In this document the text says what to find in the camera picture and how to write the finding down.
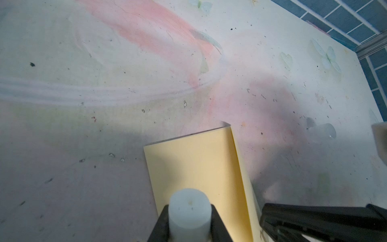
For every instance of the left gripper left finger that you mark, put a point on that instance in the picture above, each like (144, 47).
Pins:
(160, 232)

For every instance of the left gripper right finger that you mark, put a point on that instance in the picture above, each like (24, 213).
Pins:
(218, 230)

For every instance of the clear glue stick cap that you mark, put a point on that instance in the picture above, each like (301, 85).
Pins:
(319, 133)

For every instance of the white glue stick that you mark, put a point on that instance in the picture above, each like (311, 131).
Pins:
(189, 216)

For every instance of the yellow envelope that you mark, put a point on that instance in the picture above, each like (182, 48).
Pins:
(211, 162)

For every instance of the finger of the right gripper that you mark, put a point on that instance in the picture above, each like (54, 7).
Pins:
(290, 223)

